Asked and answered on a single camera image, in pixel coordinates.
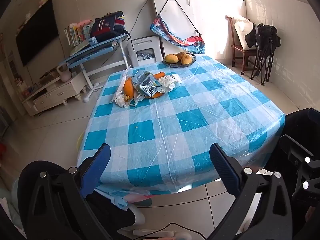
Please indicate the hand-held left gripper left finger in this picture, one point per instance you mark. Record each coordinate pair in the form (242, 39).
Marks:
(96, 170)

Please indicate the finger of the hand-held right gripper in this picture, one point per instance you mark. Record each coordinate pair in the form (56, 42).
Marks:
(296, 151)

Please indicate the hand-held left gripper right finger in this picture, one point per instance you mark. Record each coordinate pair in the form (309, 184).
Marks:
(222, 165)

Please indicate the yellow plastic basin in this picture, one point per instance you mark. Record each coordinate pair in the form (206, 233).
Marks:
(80, 142)

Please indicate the white tissue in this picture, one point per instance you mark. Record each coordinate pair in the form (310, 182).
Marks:
(137, 97)
(121, 101)

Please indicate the rough orange peel piece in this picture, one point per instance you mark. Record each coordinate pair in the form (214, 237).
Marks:
(128, 88)

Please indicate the clear plastic wrapper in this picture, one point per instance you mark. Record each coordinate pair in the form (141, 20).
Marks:
(122, 80)

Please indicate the curled orange peel piece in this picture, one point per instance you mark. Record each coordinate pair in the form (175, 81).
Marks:
(156, 95)

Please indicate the white plastic bag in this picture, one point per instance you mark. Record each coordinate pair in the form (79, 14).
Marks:
(172, 82)

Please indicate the silver printed carton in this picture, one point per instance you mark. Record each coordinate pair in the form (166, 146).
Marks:
(138, 77)
(150, 85)

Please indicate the orange carrot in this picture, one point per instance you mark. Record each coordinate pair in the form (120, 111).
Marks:
(158, 75)

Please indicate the person's leg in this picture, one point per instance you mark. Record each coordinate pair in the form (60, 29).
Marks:
(107, 212)

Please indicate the pink slipper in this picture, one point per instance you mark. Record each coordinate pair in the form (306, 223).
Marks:
(140, 199)

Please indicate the blue checked tablecloth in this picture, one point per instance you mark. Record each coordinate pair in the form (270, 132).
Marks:
(200, 110)

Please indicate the cream television cabinet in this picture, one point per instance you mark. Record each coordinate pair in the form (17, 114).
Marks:
(55, 93)

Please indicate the pink kettlebell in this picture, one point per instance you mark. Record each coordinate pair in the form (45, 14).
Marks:
(64, 75)

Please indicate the brown box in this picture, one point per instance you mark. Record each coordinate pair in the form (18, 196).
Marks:
(48, 77)

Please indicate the dark woven fruit basket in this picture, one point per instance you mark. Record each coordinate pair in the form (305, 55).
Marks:
(175, 64)

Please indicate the speckled mango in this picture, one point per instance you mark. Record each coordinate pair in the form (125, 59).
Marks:
(186, 59)

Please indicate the wooden chair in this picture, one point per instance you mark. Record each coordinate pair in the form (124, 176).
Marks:
(240, 51)

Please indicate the black folded chair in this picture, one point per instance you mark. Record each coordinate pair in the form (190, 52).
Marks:
(267, 37)

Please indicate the blue study desk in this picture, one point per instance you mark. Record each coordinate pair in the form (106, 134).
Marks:
(95, 52)

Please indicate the yellow mango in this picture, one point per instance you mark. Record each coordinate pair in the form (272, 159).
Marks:
(171, 58)

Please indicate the brown mango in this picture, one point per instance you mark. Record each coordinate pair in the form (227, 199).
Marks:
(180, 54)

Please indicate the colourful hanging bag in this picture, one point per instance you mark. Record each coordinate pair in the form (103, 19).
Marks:
(190, 43)

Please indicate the white pillow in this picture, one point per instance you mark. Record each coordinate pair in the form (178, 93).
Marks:
(243, 33)

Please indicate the light blue pouch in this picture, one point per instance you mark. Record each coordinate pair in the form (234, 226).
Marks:
(92, 41)

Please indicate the row of books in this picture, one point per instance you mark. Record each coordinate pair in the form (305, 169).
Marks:
(77, 33)

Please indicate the navy red backpack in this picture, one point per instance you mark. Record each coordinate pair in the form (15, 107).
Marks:
(107, 26)

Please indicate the pink plush toy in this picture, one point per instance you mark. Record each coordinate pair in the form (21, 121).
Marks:
(83, 23)

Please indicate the white cabinet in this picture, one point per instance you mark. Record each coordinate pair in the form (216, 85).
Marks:
(207, 17)

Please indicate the black television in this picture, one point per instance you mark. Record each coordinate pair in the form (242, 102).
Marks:
(37, 32)

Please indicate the white plush toy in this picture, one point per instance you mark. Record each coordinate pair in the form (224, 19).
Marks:
(28, 15)

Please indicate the green plush toy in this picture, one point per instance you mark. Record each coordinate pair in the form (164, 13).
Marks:
(43, 1)

